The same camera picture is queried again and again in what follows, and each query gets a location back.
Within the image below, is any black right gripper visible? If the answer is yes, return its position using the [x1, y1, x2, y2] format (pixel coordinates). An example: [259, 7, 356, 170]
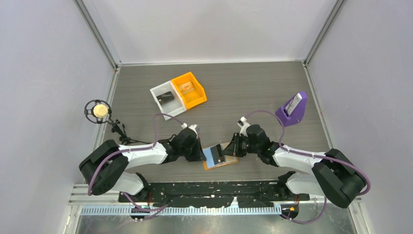
[222, 133, 261, 157]

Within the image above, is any orange card holder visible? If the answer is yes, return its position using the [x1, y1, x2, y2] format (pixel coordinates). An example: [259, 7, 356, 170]
[203, 142, 238, 171]

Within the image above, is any black credit card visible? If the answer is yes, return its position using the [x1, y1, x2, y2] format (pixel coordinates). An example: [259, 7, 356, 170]
[156, 91, 175, 105]
[210, 144, 225, 164]

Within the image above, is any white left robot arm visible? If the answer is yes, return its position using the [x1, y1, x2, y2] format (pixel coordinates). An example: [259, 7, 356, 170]
[79, 125, 206, 202]

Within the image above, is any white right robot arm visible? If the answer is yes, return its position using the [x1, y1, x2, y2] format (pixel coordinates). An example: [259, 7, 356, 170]
[222, 124, 367, 208]

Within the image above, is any tan card stack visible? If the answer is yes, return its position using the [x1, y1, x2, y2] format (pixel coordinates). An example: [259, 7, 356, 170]
[178, 81, 195, 95]

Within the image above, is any orange plastic bin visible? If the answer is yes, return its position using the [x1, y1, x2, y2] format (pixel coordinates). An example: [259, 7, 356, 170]
[171, 72, 207, 110]

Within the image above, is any white plastic bin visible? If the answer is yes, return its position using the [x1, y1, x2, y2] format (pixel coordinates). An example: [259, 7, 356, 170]
[150, 80, 187, 120]

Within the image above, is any purple metronome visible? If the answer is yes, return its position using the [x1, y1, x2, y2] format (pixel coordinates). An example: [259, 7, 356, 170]
[275, 91, 308, 127]

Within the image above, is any black microphone tripod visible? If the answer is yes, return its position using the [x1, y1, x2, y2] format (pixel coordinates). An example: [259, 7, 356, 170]
[110, 119, 149, 145]

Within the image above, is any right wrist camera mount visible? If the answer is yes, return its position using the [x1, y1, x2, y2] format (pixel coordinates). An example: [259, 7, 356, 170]
[237, 117, 250, 136]

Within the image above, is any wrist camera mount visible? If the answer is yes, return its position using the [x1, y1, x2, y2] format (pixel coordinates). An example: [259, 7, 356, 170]
[181, 123, 199, 136]
[237, 117, 250, 136]

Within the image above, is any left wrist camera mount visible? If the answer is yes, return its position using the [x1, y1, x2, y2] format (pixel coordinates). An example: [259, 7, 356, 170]
[181, 123, 199, 136]

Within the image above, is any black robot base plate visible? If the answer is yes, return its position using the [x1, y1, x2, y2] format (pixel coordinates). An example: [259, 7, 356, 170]
[114, 180, 310, 208]

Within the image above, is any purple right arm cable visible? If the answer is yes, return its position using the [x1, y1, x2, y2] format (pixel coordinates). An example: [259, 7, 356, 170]
[244, 110, 372, 225]

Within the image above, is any microphone with shock mount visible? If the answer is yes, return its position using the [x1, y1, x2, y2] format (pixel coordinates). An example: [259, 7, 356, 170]
[84, 99, 112, 124]

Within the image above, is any aluminium front rail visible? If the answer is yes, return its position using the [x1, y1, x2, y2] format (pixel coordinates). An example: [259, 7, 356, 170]
[80, 204, 282, 216]

